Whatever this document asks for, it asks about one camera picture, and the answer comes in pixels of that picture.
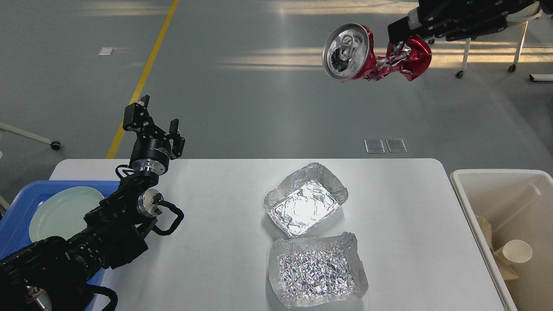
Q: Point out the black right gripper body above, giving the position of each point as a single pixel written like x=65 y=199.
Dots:
x=460 y=19

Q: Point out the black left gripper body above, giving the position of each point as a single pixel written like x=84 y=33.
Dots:
x=155 y=154

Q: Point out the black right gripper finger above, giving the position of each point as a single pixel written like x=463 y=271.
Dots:
x=417 y=22

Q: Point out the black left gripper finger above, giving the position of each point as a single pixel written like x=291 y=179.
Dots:
x=138 y=120
x=173 y=133

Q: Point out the crushed red soda can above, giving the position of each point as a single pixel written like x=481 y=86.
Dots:
x=348 y=54

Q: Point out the light green plate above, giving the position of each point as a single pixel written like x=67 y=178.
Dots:
x=63 y=214

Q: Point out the aluminium foil tray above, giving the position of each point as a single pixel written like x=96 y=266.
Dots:
x=304 y=199
x=306 y=272

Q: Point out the white paper cup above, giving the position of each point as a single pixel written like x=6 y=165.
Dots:
x=514 y=252

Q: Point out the brown paper bag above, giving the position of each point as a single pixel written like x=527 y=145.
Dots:
x=507 y=273

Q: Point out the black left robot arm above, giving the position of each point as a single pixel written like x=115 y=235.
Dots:
x=147 y=211

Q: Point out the white office chair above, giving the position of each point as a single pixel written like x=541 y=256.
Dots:
x=503 y=50

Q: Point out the white chair at left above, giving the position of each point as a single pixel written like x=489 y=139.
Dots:
x=24 y=159

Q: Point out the white bar on floor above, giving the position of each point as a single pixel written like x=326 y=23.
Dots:
x=541 y=77

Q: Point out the blue plastic tray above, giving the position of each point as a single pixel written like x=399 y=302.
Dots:
x=17 y=216

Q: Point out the white plastic bin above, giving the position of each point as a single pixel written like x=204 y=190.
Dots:
x=501 y=205

